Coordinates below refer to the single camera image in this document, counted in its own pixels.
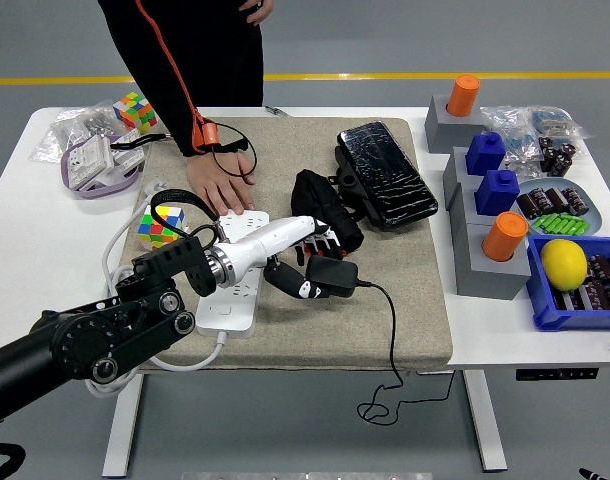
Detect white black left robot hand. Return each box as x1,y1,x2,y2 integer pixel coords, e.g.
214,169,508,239
215,215,345,300

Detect person's right hand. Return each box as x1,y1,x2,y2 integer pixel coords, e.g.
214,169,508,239
186,151,257,217

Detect person's left hand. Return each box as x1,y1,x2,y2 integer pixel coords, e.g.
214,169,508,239
238,0,277,27

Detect black power adapter plug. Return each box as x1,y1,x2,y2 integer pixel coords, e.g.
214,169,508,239
304,254,360,298

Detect white power strip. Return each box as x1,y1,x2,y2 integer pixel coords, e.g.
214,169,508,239
194,209,270,337

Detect thin black adapter cord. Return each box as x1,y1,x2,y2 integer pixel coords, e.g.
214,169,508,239
357,280,456,426

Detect orange black wrist tether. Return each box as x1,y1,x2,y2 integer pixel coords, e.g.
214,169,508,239
134,0,259,180

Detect black folded cloth red lining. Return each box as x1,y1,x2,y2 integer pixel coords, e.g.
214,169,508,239
290,168,365,254

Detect person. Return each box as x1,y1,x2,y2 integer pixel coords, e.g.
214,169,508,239
97,0,266,157

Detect colourful puzzle cube white faces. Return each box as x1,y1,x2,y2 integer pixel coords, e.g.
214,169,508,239
137,204,186,250

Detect grey-brown fabric mat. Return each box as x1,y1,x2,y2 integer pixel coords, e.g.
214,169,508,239
100,117,455,372

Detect black table control panel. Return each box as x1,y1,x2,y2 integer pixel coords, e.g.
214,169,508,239
515,368,600,382

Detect large colourful puzzle cube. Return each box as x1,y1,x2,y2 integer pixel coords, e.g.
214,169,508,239
112,91,158,135

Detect white table leg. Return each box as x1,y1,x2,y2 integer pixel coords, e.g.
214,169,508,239
462,370,509,472
101,373,145,477

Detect black wrapped flat case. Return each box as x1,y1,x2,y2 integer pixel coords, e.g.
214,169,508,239
337,120,440,231

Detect clear plastic bags of parts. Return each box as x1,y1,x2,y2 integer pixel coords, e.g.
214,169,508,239
32,98,119,164

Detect blue plastic bin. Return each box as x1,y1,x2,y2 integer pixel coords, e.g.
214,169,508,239
525,234,610,332

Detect dark capacitors pile in bin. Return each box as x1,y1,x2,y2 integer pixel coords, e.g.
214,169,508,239
552,254,610,312

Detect yellow lemon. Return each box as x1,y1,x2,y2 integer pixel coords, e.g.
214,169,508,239
540,238,589,293

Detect orange cylinder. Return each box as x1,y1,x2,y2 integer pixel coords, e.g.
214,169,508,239
481,211,530,263
446,74,481,118

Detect blue square peg block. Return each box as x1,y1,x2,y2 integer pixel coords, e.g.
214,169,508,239
465,132,507,176
473,169,521,217

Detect green batteries pile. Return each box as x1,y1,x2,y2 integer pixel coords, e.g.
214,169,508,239
532,212,591,236

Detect light blue plate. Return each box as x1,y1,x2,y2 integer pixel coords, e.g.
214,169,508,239
515,178,604,237

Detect dark brown capacitor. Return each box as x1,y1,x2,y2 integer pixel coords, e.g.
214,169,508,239
562,187,591,217
516,189,554,220
543,187,570,215

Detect clear bag blue parts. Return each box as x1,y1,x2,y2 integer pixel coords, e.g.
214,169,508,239
527,105,591,146
479,104,544,169

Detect black capacitors cluster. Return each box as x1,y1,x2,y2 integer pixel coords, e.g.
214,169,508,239
537,136,579,177

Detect white wall socket panel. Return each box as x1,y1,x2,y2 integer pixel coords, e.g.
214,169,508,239
109,128,146,171
67,135,117,189

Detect black plastic bracket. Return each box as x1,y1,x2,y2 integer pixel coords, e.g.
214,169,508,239
328,149,371,224

